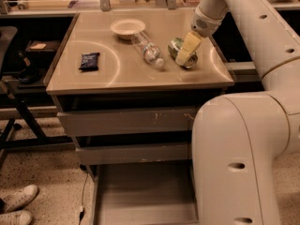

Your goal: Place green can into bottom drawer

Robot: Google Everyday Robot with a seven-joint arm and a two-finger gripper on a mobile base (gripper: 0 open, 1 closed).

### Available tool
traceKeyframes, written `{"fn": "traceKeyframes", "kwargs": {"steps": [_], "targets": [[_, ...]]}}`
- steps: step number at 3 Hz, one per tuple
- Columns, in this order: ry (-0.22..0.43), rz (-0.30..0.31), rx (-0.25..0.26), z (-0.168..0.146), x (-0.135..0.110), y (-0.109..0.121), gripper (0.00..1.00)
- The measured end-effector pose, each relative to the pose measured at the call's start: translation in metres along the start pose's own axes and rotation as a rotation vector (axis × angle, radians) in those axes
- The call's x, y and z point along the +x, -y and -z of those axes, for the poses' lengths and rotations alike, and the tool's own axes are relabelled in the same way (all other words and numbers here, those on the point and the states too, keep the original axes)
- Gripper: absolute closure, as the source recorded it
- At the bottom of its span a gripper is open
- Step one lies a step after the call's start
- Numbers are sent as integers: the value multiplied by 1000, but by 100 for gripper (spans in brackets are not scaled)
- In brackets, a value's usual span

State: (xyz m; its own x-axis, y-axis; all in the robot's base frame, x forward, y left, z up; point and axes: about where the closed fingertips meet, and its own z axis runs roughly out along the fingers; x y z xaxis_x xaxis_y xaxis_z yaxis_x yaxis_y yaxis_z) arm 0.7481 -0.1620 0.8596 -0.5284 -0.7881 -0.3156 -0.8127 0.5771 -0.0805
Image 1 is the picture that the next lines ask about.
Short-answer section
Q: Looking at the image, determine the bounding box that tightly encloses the grey open bottom drawer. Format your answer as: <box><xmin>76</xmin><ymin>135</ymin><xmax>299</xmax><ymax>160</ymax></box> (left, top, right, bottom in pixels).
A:
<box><xmin>91</xmin><ymin>160</ymin><xmax>198</xmax><ymax>225</ymax></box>

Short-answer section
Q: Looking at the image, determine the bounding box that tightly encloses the clear plastic water bottle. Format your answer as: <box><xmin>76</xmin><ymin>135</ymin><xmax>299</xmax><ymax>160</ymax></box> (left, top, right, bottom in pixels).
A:
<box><xmin>131</xmin><ymin>31</ymin><xmax>164</xmax><ymax>69</ymax></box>

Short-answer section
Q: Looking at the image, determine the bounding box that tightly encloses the dark blue snack packet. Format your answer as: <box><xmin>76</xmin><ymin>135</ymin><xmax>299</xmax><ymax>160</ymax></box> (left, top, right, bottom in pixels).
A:
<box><xmin>79</xmin><ymin>52</ymin><xmax>100</xmax><ymax>71</ymax></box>

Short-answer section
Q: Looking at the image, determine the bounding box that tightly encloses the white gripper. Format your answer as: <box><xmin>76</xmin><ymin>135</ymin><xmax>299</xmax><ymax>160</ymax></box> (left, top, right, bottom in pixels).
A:
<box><xmin>175</xmin><ymin>7</ymin><xmax>223</xmax><ymax>66</ymax></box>

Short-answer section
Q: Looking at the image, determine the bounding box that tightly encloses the grey top drawer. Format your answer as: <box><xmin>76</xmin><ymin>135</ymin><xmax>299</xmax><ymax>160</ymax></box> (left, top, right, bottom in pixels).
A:
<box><xmin>55</xmin><ymin>88</ymin><xmax>223</xmax><ymax>138</ymax></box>

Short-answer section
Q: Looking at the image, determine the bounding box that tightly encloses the black cable on floor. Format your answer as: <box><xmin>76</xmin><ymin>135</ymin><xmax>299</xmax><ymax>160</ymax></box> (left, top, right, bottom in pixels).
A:
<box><xmin>77</xmin><ymin>172</ymin><xmax>90</xmax><ymax>225</ymax></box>

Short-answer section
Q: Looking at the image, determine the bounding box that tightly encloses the green soda can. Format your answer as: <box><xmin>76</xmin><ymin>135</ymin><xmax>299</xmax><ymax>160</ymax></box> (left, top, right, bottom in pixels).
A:
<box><xmin>168</xmin><ymin>37</ymin><xmax>198</xmax><ymax>69</ymax></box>

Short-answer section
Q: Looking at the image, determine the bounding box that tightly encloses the white sneaker lower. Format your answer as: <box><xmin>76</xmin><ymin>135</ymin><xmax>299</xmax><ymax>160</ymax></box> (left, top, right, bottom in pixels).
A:
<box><xmin>0</xmin><ymin>210</ymin><xmax>33</xmax><ymax>225</ymax></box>

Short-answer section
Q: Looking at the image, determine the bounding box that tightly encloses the black chair frame left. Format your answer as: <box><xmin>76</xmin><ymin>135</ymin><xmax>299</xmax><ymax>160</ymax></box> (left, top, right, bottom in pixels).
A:
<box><xmin>0</xmin><ymin>25</ymin><xmax>74</xmax><ymax>171</ymax></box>

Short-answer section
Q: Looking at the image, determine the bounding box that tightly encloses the grey middle drawer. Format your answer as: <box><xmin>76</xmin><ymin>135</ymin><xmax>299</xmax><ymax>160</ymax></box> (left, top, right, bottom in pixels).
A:
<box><xmin>76</xmin><ymin>130</ymin><xmax>191</xmax><ymax>165</ymax></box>

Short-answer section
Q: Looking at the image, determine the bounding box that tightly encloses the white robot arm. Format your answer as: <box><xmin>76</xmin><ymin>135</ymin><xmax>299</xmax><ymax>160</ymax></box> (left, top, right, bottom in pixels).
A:
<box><xmin>191</xmin><ymin>0</ymin><xmax>300</xmax><ymax>225</ymax></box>

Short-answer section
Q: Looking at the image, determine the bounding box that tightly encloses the grey drawer cabinet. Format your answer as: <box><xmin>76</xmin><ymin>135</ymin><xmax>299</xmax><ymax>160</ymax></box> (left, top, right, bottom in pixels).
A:
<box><xmin>46</xmin><ymin>9</ymin><xmax>233</xmax><ymax>176</ymax></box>

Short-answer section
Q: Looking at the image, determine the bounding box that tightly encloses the white paper bowl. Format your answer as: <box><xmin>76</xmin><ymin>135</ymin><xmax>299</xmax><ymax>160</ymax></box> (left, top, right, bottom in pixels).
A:
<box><xmin>111</xmin><ymin>19</ymin><xmax>145</xmax><ymax>40</ymax></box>

